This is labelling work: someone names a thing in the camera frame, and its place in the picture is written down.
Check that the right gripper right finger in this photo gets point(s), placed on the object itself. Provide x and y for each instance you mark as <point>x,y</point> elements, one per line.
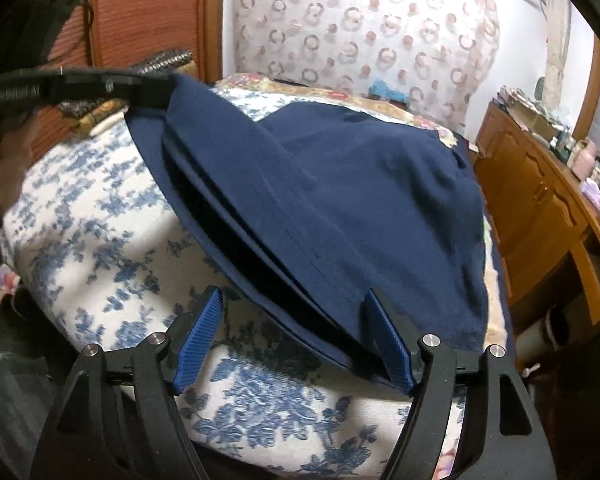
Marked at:
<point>502,436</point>

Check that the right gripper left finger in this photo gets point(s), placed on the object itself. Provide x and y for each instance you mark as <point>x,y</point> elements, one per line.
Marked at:
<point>116,417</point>

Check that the navy blue garment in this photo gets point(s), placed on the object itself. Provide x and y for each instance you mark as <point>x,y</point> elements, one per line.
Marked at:
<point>312,206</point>

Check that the person's left hand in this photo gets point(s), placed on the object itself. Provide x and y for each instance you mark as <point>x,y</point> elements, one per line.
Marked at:
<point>15,159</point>

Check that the black dotted folded cloth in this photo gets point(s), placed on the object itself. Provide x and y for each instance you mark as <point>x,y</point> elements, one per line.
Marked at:
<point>165,61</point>

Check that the cream folded cloth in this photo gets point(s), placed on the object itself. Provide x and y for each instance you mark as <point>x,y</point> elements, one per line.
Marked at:
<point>107,123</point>

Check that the wooden louvered wardrobe door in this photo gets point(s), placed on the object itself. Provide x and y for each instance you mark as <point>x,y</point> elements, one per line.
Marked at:
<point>119,33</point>

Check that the blue floral white blanket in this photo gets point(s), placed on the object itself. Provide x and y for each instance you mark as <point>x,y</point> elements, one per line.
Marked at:
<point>102,254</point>

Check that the wooden sideboard cabinet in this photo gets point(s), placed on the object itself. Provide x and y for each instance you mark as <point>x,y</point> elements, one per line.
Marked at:
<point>540,217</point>

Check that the lilac pouch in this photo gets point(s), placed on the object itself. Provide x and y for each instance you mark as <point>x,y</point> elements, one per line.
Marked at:
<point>591,191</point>

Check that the pink jar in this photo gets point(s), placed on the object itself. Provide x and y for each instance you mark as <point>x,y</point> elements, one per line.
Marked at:
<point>584,162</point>

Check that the cardboard box with clutter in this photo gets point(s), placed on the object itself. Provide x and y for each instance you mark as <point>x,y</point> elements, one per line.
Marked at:
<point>529,114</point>

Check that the turquoise cloth item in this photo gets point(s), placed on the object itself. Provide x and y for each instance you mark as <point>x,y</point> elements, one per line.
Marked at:
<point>379,89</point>

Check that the circle patterned curtain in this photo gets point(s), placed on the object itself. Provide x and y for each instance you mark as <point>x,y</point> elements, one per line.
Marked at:
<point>433,54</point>

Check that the tied beige curtain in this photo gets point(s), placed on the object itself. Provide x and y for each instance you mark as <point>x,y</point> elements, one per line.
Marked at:
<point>558,22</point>

